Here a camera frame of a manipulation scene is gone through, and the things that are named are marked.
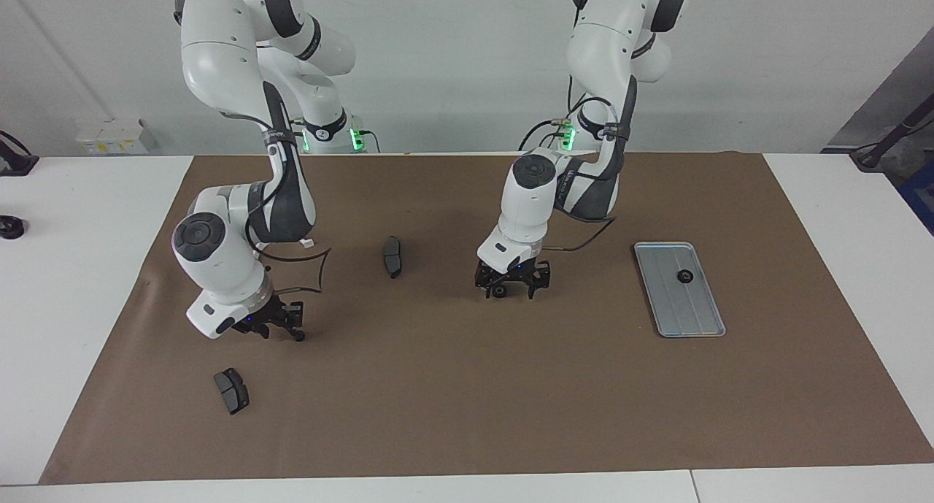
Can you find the black base cables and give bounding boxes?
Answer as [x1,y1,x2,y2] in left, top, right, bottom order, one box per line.
[518,115,577,152]

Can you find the long dark grey brake pad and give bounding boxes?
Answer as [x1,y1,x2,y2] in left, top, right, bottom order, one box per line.
[382,236,404,279]

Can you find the silver metal tray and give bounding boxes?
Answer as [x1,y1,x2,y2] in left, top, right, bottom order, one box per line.
[633,242,727,339]

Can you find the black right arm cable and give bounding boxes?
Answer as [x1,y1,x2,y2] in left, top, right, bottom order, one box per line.
[248,244,333,296]

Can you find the brown table mat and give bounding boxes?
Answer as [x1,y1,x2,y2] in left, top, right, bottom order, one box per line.
[38,153,934,485]

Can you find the white wall socket box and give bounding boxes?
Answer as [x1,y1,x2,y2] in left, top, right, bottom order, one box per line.
[77,120,158,155]

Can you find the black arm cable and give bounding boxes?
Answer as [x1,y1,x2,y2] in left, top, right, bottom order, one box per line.
[544,217,617,254]
[248,244,333,296]

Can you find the short dark grey brake pad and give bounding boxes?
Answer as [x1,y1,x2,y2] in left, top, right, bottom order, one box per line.
[213,368,250,415]

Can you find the black table clamp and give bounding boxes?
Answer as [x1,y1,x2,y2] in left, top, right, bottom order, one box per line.
[0,131,39,177]

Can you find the black stand pole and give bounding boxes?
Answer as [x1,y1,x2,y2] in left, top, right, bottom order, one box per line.
[850,98,934,172]

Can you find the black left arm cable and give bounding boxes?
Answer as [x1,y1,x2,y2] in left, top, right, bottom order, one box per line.
[544,217,617,254]

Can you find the blue crate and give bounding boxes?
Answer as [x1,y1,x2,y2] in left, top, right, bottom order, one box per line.
[899,164,934,234]

